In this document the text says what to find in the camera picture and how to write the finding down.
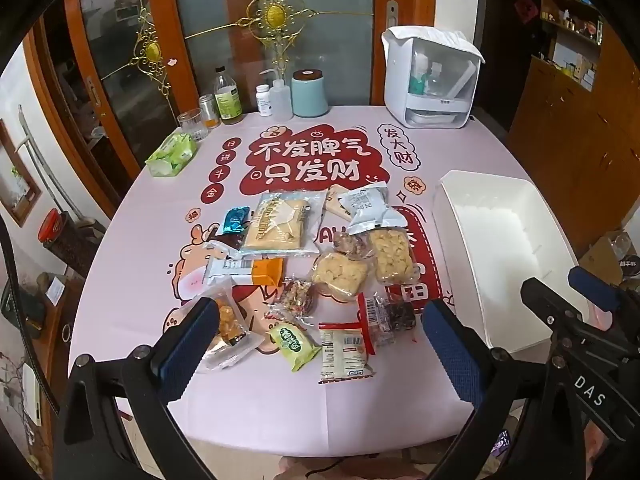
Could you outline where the cardboard box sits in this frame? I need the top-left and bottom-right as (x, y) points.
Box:
(582, 230), (640, 283)

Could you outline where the white plastic storage bin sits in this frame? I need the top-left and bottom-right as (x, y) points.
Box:
(431, 170), (593, 356)

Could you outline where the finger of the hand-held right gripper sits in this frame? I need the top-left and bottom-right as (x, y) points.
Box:
(520, 276), (640, 356)
(568, 266), (640, 321)

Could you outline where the white grey snack packet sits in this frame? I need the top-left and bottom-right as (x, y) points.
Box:
(340, 181), (408, 237)

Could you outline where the red strip dark snack packet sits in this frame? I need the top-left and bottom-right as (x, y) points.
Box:
(356, 292), (421, 356)

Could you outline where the gold door ornament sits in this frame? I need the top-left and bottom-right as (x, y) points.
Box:
(129, 5), (176, 121)
(185, 0), (376, 121)

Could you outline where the white and red snack packet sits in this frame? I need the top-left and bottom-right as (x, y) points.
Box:
(317, 322), (377, 386)

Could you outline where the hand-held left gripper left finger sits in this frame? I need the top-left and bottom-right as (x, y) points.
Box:
(54, 296), (221, 480)

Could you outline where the white medicine box clear lid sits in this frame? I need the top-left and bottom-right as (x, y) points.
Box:
(381, 25), (486, 132)

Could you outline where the beige cracker packet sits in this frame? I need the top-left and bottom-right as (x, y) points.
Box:
(322, 185), (361, 221)

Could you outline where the small glass jar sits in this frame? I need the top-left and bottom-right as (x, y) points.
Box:
(198, 94), (222, 128)

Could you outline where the green tissue pack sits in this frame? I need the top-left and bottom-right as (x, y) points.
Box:
(145, 130), (198, 179)

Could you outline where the wooden cabinet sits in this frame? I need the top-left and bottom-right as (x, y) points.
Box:
(507, 25), (640, 261)

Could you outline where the green snack packet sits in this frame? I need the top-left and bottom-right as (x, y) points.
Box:
(267, 321), (323, 373)

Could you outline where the glass bottle green label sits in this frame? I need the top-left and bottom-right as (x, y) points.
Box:
(214, 66), (243, 125)

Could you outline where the red lidded jar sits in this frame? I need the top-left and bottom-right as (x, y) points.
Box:
(38, 207), (71, 251)

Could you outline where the large clear biscuit packet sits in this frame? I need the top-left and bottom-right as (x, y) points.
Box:
(239, 189), (323, 256)

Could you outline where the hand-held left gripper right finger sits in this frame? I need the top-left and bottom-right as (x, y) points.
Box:
(421, 299), (597, 480)

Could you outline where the teal canister dark lid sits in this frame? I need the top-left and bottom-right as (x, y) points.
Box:
(291, 69), (330, 118)

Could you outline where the white squeeze bottle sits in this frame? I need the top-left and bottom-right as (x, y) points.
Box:
(258, 67), (293, 121)

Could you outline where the clear packet of yellow cookies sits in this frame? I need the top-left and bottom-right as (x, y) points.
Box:
(367, 227), (421, 286)
(309, 252), (371, 301)

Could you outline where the clear nut bar packet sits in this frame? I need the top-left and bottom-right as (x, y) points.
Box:
(267, 277), (321, 318)

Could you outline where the packet of yellow snack pieces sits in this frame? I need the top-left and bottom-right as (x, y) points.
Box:
(200, 280), (266, 373)

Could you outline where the framed picture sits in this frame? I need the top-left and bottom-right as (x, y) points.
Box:
(0, 117), (43, 227)

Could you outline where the small teal snack packet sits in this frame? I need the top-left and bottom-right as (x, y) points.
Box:
(222, 206), (253, 236)

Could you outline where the dark nut snack packet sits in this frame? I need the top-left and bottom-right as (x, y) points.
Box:
(330, 232), (376, 261)

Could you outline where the black cable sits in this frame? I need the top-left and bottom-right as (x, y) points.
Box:
(0, 220), (26, 331)

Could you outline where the wooden wall shelf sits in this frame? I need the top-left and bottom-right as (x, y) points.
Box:
(540, 0), (608, 92)

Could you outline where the clear glass cup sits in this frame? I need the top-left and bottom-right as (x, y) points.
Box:
(177, 109), (209, 142)

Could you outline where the orange and white snack packet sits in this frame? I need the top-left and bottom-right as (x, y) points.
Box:
(202, 255), (286, 288)

